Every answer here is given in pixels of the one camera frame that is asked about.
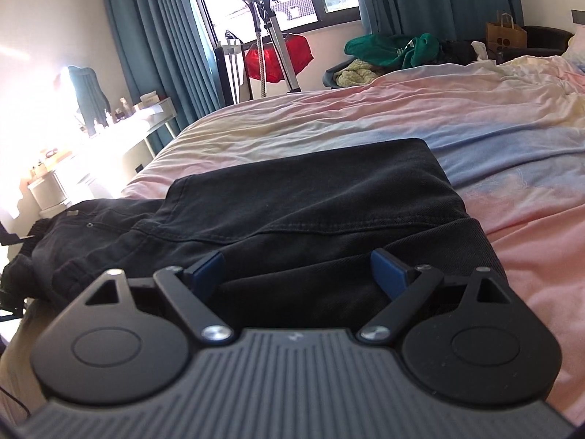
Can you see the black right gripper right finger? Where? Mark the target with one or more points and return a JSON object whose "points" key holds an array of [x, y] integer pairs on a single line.
{"points": [[408, 289]]}

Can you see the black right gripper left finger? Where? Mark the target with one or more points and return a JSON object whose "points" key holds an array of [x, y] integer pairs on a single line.
{"points": [[187, 292]]}

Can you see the black pants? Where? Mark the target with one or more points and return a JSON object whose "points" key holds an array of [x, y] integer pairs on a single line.
{"points": [[296, 235]]}

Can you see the white vanity table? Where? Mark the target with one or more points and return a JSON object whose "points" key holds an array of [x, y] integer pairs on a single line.
{"points": [[116, 141]]}

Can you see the white drawer dresser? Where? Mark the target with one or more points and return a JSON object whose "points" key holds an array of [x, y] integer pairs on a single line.
{"points": [[19, 209]]}

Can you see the wavy vanity mirror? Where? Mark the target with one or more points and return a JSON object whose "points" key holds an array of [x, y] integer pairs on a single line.
{"points": [[92, 102]]}

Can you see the beige knitted garment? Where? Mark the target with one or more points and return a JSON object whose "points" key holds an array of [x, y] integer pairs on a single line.
{"points": [[357, 73]]}

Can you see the green garment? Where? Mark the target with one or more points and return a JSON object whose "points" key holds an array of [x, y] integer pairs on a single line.
{"points": [[394, 52]]}

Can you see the teal curtain left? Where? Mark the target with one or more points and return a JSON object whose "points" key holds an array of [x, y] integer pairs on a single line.
{"points": [[162, 47]]}

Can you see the brown paper bag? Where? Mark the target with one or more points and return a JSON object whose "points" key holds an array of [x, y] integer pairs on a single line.
{"points": [[504, 34]]}

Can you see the black armchair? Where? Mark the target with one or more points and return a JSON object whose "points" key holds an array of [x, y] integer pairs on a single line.
{"points": [[541, 42]]}

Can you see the silver garment steamer stand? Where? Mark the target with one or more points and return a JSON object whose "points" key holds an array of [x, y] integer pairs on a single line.
{"points": [[266, 20]]}

